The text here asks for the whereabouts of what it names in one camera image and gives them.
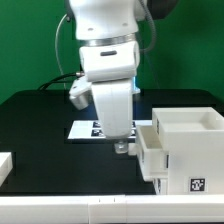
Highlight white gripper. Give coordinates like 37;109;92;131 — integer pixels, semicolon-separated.
92;79;133;154

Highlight white drawer cabinet box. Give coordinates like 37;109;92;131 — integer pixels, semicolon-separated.
152;107;224;195

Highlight white upside-down drawer with knob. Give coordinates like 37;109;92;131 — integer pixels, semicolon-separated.
153;179;168;195

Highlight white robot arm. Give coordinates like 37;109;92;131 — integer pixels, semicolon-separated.
68;0;179;153

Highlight white marker base plate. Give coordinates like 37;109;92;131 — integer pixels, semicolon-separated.
66;119;153;141

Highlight white front fence rail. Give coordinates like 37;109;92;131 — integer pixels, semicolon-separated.
0;195;224;224

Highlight white fence rail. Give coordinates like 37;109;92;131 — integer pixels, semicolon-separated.
0;152;13;187
0;195;224;224

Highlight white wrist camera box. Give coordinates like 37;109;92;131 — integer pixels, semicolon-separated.
69;41;140;110

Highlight black base cables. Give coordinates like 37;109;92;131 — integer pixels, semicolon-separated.
37;70;86;92

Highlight white left fence rail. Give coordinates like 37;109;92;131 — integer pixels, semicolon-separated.
0;152;13;187

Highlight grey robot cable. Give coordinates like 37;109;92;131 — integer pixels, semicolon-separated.
54;14;73;90

